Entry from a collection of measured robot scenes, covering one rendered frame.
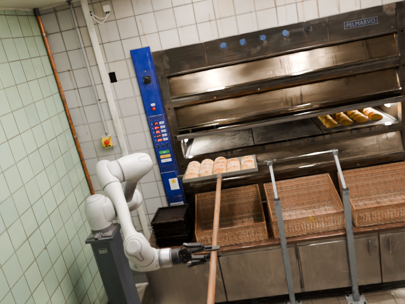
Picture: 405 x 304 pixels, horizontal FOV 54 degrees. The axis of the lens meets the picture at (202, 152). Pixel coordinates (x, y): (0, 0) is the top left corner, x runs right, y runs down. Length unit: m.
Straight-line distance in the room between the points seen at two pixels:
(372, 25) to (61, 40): 2.42
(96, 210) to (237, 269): 1.20
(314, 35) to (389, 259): 1.78
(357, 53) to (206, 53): 1.16
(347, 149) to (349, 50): 0.80
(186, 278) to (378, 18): 2.48
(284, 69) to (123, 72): 1.29
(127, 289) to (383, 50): 2.61
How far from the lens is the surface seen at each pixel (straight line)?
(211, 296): 1.68
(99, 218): 2.80
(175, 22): 3.24
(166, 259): 1.97
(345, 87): 3.38
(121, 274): 2.98
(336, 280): 3.39
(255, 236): 3.15
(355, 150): 3.53
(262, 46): 3.24
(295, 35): 3.27
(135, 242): 1.82
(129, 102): 3.38
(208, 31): 3.22
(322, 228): 3.18
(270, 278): 3.30
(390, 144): 3.60
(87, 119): 3.52
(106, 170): 2.25
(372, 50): 3.39
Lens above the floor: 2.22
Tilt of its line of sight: 17 degrees down
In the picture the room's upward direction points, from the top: 12 degrees counter-clockwise
